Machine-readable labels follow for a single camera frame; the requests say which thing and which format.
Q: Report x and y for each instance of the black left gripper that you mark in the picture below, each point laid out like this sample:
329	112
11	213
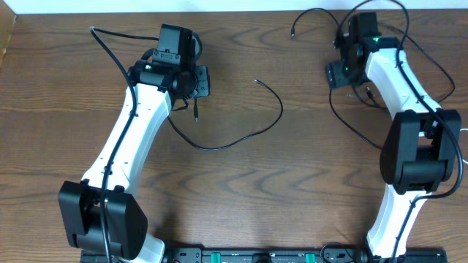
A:
205	88

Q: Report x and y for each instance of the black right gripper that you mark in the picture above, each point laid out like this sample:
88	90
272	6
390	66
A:
336	76

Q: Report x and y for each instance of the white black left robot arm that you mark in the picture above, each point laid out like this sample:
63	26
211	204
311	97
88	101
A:
100	213

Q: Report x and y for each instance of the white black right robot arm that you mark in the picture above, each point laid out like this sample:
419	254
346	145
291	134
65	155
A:
421	148

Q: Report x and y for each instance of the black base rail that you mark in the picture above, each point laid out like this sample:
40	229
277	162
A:
328	254

